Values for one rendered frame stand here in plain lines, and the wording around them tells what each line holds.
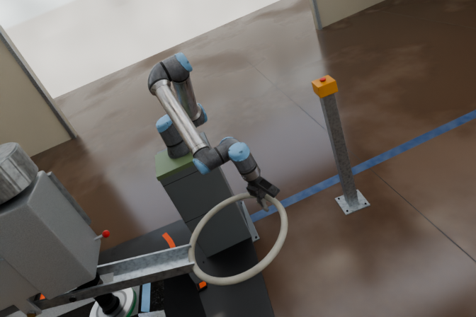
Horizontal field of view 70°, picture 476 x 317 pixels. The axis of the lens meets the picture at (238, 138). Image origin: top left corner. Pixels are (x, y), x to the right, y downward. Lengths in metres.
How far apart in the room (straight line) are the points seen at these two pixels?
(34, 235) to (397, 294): 1.92
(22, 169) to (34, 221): 0.18
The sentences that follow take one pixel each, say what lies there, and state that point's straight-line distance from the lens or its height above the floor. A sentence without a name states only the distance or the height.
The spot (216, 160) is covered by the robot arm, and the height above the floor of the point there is 1.20.
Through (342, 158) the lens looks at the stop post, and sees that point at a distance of 2.53.
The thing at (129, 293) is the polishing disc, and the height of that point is 0.85.
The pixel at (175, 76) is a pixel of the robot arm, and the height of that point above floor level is 1.51.
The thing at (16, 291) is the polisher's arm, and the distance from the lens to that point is 1.62.
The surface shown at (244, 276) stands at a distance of 1.43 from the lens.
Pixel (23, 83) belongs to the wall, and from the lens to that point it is 6.55.
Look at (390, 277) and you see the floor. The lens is 2.45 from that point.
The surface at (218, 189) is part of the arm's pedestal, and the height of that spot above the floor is 0.57.
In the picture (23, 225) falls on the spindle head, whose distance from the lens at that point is 1.38.
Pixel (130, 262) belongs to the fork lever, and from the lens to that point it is 1.70.
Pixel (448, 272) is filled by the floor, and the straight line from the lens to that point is 2.48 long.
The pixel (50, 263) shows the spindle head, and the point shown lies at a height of 1.29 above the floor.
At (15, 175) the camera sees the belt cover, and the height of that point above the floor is 1.63.
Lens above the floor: 2.04
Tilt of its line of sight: 30 degrees down
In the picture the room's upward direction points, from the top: 23 degrees counter-clockwise
